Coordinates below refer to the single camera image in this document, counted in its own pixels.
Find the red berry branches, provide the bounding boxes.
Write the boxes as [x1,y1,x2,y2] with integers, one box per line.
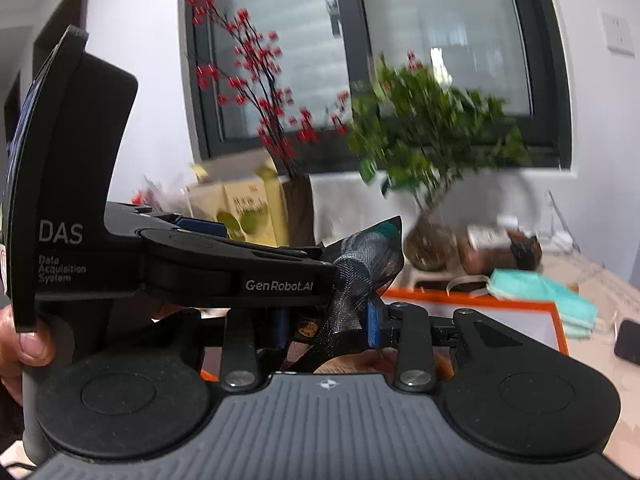
[152,0,352,179]

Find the person's left hand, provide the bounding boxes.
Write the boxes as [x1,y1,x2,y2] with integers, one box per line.
[0,304,57,406]

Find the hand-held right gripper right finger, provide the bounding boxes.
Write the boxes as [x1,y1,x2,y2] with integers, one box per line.
[366,299,527,395]

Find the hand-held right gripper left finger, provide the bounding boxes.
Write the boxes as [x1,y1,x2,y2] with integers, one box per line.
[170,306,290,394]

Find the pink patterned desktop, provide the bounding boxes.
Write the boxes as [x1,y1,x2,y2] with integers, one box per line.
[400,249,640,411]

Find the black mesh bag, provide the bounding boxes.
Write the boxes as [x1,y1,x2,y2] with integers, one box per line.
[280,216,406,373]

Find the brown jar with label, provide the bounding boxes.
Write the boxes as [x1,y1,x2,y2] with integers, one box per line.
[459,225,544,274]

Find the dark framed window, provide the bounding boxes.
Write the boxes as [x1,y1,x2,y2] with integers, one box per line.
[177,0,573,172]

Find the orange cardboard box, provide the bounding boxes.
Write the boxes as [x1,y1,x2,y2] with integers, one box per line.
[200,287,571,383]

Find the white wall socket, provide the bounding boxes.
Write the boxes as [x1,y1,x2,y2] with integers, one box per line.
[597,8,636,53]

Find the black phone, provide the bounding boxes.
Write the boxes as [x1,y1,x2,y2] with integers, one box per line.
[614,319,640,366]

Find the yellow snack bag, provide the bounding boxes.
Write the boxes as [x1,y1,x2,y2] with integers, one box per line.
[187,162,291,248]

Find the teal face mask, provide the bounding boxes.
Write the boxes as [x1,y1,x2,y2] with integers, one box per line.
[447,269,607,341]

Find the dark vase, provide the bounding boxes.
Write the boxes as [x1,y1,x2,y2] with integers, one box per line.
[282,172,316,248]

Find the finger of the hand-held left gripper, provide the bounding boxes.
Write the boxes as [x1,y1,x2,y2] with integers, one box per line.
[171,214,227,237]
[249,241,336,267]

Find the green potted plant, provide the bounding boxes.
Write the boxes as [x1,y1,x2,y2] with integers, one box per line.
[347,52,532,272]

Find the clear acrylic stand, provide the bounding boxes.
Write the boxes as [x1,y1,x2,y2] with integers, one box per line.
[544,189,584,254]

